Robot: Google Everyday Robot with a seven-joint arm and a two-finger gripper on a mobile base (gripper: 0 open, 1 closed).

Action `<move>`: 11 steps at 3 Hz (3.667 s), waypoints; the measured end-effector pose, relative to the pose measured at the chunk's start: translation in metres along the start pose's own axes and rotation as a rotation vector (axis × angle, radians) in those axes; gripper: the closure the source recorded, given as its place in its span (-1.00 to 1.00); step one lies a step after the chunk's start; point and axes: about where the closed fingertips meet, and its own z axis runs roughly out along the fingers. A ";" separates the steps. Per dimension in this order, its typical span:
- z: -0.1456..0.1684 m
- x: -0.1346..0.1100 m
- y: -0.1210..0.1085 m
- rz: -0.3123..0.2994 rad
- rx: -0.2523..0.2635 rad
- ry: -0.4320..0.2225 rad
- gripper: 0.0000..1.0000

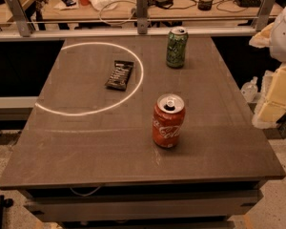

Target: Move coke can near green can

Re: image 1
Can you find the grey drawer front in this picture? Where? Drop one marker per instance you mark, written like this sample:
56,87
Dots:
159,206

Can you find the middle metal rail bracket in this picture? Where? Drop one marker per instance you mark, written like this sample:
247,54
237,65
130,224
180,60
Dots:
142,16

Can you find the right metal rail bracket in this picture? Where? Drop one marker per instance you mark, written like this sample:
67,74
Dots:
263,14

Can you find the metal rail bracket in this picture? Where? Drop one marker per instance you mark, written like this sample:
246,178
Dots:
142,16
263,14
19,17

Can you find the black floor stand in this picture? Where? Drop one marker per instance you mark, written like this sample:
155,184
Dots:
4,203

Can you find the red coke can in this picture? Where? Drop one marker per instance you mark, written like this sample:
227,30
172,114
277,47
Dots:
168,117

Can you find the white plastic bag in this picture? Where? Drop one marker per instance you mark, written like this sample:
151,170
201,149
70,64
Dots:
103,4

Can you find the green soda can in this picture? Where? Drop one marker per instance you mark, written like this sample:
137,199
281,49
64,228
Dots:
176,47

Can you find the left metal rail bracket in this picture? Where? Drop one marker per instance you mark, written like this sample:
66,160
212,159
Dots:
19,17

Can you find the clear sanitizer bottle left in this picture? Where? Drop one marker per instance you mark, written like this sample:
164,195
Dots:
250,89

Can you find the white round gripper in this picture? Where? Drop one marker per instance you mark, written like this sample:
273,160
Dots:
285,38

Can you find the black power adapter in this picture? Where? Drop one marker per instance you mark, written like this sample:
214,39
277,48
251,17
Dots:
164,3

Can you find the black snack bar wrapper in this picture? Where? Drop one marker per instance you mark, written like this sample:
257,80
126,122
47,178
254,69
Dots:
120,75

